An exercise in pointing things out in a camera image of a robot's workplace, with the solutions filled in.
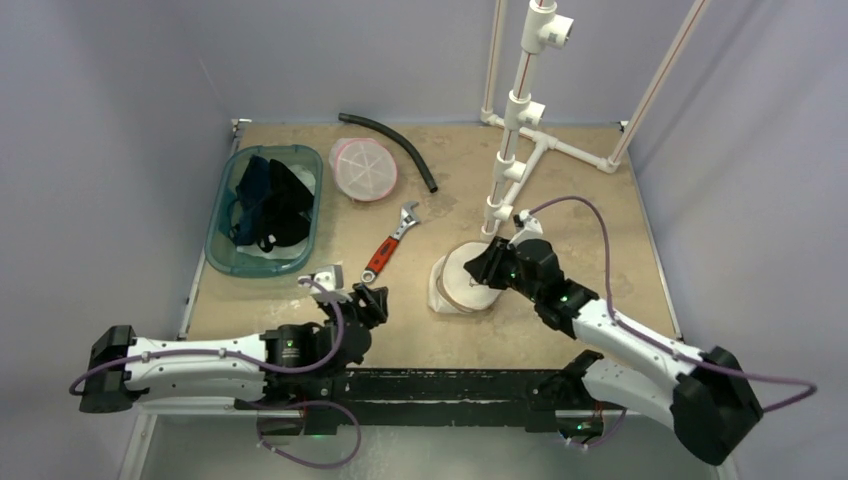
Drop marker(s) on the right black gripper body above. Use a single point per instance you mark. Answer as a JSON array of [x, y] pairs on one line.
[[497, 259]]

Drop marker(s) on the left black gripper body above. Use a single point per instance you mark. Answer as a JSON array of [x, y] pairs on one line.
[[353, 309]]

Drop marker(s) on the black bra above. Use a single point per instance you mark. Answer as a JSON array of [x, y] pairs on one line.
[[287, 212]]

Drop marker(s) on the teal plastic bin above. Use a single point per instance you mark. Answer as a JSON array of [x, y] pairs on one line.
[[220, 251]]

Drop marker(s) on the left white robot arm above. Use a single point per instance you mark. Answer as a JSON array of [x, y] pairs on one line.
[[125, 369]]

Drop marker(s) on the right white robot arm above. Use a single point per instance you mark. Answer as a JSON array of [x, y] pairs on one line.
[[701, 396]]

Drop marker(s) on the white cloth garment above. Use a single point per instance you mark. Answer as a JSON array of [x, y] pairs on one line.
[[284, 253]]

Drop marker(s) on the white PVC pipe rack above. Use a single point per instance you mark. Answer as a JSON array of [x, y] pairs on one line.
[[523, 144]]

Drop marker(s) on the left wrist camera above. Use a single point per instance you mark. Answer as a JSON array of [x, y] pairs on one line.
[[324, 281]]

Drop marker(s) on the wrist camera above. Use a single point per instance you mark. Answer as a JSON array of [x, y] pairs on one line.
[[527, 227], [324, 281]]

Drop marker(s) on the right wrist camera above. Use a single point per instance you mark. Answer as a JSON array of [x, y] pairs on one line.
[[527, 227]]

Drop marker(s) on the red handled adjustable wrench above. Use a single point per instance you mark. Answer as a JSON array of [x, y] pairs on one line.
[[381, 257]]

